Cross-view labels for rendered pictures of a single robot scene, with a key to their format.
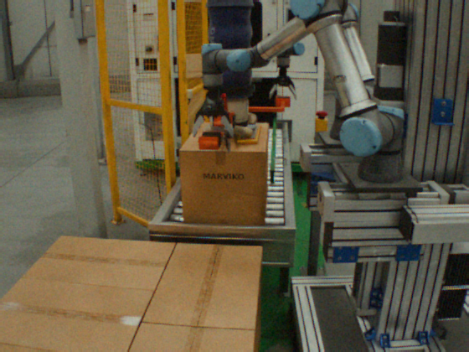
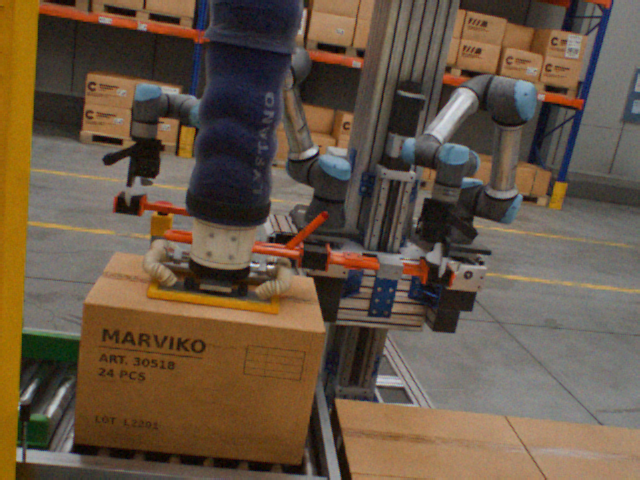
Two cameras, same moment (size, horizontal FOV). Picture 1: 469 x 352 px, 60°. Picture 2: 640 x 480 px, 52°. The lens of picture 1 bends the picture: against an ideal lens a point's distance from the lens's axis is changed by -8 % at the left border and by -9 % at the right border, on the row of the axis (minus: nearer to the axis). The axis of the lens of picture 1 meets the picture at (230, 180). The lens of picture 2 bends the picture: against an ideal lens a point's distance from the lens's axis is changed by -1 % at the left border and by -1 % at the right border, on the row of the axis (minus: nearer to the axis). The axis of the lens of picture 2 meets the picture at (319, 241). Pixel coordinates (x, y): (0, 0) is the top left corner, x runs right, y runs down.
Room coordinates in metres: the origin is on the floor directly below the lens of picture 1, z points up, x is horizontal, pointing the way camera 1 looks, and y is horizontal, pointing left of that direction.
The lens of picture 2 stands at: (2.38, 1.72, 1.62)
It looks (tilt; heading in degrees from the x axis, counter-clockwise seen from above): 16 degrees down; 256
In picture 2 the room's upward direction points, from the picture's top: 10 degrees clockwise
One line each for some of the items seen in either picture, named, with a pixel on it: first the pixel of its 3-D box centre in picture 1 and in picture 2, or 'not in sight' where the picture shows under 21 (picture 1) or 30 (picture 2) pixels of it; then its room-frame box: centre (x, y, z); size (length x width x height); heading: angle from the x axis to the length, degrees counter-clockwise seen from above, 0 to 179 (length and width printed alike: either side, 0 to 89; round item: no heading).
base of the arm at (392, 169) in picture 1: (381, 160); (455, 225); (1.31, -0.49, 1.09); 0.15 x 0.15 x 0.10
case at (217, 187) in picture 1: (229, 171); (203, 353); (2.22, 0.01, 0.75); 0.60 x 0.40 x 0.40; 174
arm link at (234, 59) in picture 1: (235, 59); (457, 162); (1.57, -0.02, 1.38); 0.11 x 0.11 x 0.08; 48
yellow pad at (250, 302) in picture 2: not in sight; (215, 290); (2.22, 0.09, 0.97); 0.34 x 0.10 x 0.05; 173
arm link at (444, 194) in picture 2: (211, 80); (445, 193); (1.63, 0.07, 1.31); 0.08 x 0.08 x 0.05
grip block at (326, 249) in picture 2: (224, 121); (313, 255); (1.96, 0.02, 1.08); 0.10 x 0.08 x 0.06; 83
